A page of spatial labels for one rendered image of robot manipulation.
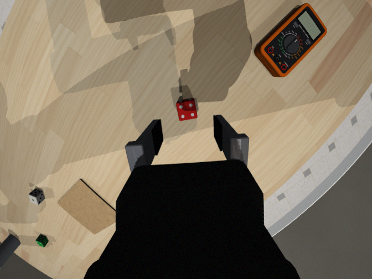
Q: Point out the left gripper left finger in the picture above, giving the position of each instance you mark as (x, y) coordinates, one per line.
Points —
(142, 151)

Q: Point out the green die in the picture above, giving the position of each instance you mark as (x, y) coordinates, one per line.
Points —
(42, 240)

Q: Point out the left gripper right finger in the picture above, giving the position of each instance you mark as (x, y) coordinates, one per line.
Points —
(234, 146)

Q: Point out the orange digital multimeter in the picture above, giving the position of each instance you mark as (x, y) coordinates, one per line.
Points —
(284, 48)

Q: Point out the brown square mat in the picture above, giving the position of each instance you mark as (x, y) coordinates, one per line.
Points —
(88, 208)

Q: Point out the grey plastic bottle with blue cap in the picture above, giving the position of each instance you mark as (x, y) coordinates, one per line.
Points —
(7, 247)

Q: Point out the red die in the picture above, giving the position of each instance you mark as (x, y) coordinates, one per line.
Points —
(186, 109)

